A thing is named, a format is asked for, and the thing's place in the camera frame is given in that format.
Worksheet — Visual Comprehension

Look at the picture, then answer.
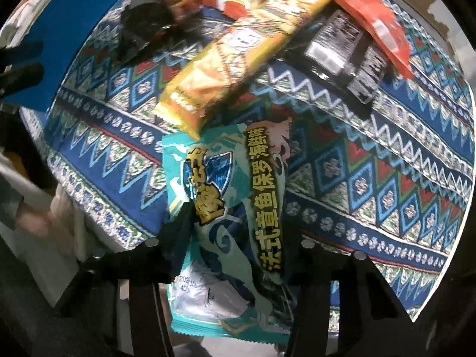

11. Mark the red snack packet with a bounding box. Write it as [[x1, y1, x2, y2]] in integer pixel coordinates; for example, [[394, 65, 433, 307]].
[[301, 0, 414, 79]]

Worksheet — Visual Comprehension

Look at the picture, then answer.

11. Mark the cardboard box with blue rim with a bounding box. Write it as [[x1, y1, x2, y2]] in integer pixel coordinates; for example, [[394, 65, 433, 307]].
[[9, 0, 77, 114]]

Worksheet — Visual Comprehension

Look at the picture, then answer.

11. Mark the yellow long snack packet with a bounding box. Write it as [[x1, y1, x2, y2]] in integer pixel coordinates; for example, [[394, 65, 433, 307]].
[[154, 0, 331, 140]]

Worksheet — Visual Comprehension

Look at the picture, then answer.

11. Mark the blue patterned tablecloth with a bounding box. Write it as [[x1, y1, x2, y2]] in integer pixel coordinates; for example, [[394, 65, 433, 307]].
[[37, 0, 475, 322]]

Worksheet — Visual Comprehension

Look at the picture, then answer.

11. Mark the large black snack packet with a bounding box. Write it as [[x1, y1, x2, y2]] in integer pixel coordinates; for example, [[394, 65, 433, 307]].
[[304, 8, 389, 120]]

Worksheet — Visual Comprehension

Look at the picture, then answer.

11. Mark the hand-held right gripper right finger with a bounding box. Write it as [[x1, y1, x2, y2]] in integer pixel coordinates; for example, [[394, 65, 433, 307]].
[[284, 227, 413, 357]]

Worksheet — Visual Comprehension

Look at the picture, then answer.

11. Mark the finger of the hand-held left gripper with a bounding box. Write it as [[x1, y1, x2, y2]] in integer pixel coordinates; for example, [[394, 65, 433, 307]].
[[0, 41, 44, 65], [0, 62, 44, 97]]

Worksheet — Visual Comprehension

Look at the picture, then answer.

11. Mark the teal snack packet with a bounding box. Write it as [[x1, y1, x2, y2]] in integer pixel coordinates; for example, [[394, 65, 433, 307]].
[[162, 117, 294, 343]]

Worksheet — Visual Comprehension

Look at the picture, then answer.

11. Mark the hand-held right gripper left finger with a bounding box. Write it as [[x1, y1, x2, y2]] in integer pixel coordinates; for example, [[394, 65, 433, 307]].
[[56, 203, 196, 357]]

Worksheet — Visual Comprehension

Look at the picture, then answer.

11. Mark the orange black snack packet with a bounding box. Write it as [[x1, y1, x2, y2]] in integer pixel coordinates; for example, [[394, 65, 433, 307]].
[[118, 0, 204, 64]]

